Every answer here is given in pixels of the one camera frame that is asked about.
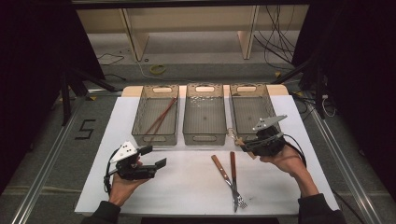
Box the black curtain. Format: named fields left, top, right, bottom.
left=292, top=0, right=396, bottom=188
left=0, top=0, right=106, bottom=194

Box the white floor cable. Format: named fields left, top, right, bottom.
left=134, top=59, right=188, bottom=82

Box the bundle of black cables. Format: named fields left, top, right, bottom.
left=252, top=4, right=297, bottom=71

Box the white plug with cable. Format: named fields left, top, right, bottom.
left=321, top=92, right=338, bottom=119

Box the long aluminium rail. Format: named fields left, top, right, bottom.
left=306, top=99, right=384, bottom=224
left=10, top=96, right=85, bottom=224

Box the black metal stand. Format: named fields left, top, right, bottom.
left=60, top=66, right=123, bottom=126
left=270, top=57, right=326, bottom=119

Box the pale wooden desk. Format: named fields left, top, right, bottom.
left=76, top=4, right=309, bottom=63

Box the pale wooden table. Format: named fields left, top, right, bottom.
left=120, top=83, right=290, bottom=97

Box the person's right hand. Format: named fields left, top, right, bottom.
left=260, top=147, right=308, bottom=182

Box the wooden-handled fork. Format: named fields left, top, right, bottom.
left=210, top=154, right=248, bottom=210

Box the hand-held gripper black cable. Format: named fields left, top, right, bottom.
left=281, top=133, right=308, bottom=167
left=103, top=152, right=119, bottom=195

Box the short aluminium rail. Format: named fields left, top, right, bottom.
left=87, top=88, right=124, bottom=97

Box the left hand-held gripper black cable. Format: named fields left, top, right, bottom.
left=103, top=152, right=119, bottom=195

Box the clear grey plastic bin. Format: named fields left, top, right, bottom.
left=182, top=83, right=228, bottom=147
left=131, top=84, right=180, bottom=147
left=229, top=83, right=282, bottom=147

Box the person's left hand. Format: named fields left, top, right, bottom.
left=108, top=173, right=150, bottom=208

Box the clear spoon with beige handle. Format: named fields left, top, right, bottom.
left=228, top=128, right=259, bottom=161

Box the yellow tape roll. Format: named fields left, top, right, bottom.
left=148, top=63, right=167, bottom=76

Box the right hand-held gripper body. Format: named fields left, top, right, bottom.
left=248, top=115, right=288, bottom=157

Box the white table board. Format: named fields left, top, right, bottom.
left=74, top=94, right=342, bottom=217

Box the thin black floor cable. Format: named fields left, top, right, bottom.
left=96, top=52, right=125, bottom=67

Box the right hand-held gripper black cable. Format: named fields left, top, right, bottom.
left=281, top=133, right=308, bottom=167

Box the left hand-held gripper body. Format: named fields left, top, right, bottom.
left=110, top=141, right=157, bottom=181

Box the wooden-handled table knife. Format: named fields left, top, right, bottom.
left=229, top=151, right=239, bottom=214

